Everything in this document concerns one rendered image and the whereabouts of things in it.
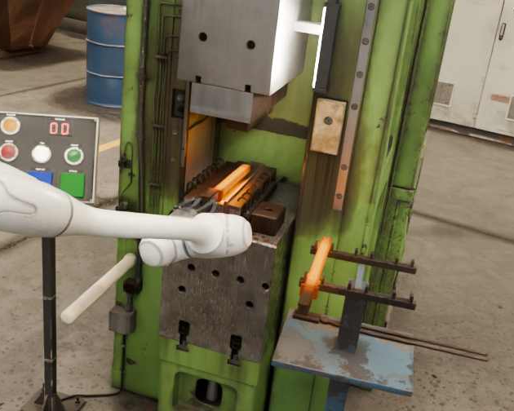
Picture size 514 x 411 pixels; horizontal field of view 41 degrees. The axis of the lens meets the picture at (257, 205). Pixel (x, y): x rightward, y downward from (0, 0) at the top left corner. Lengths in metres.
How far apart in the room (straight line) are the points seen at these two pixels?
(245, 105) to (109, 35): 4.60
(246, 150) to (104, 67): 4.16
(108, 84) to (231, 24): 4.71
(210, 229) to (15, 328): 1.84
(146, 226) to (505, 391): 2.22
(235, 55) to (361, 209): 0.64
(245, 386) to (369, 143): 0.94
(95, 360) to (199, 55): 1.55
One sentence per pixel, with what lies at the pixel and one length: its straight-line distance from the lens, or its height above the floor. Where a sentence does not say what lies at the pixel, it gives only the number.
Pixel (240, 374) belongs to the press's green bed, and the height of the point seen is 0.40.
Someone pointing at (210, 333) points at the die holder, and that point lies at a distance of 2.36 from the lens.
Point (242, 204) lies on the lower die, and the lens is 2.20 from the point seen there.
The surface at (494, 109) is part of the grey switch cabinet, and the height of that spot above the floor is 0.33.
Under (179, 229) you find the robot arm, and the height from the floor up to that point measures 1.17.
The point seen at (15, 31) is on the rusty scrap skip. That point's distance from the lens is 8.43.
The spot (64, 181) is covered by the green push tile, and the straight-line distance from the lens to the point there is 2.23.
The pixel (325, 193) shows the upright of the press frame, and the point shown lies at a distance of 2.24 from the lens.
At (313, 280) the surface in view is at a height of 0.98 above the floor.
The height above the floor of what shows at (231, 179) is 1.05.
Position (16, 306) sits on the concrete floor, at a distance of 3.51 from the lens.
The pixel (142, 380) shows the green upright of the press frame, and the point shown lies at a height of 0.08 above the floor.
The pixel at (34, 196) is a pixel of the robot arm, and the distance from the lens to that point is 1.32.
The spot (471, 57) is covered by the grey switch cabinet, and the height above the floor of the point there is 0.79.
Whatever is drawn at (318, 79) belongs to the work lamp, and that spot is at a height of 1.42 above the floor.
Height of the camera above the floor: 1.86
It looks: 23 degrees down
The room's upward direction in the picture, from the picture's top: 7 degrees clockwise
